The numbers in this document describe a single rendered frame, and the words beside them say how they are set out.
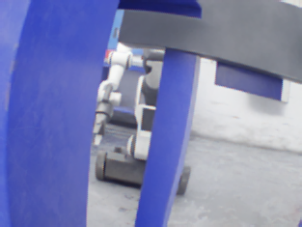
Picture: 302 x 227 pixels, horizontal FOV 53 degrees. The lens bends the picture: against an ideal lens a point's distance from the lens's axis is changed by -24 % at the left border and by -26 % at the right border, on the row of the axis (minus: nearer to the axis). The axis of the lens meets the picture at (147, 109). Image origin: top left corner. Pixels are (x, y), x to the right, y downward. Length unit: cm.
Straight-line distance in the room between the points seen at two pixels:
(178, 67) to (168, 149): 12
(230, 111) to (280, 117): 94
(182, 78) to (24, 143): 35
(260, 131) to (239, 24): 490
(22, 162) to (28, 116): 4
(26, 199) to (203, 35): 39
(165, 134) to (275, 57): 23
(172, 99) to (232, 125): 488
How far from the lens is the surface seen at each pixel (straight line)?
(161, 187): 59
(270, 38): 56
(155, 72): 209
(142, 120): 216
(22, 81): 25
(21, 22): 24
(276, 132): 544
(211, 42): 56
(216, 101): 545
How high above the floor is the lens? 68
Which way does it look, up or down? 4 degrees down
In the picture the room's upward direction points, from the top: 9 degrees clockwise
